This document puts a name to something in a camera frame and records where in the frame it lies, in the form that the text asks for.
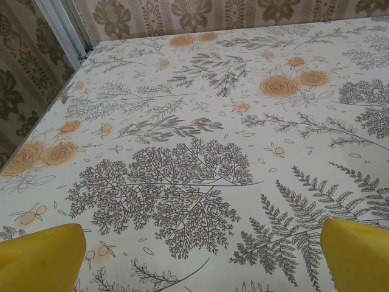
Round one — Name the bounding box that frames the aluminium frame corner post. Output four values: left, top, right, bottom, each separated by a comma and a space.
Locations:
35, 0, 95, 61

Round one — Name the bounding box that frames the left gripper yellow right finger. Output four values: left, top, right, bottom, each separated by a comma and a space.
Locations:
321, 218, 389, 292

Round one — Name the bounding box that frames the floral patterned tablecloth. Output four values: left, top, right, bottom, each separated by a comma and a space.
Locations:
0, 16, 389, 292

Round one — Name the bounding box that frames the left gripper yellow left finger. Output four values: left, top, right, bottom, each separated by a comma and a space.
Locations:
0, 223, 88, 292

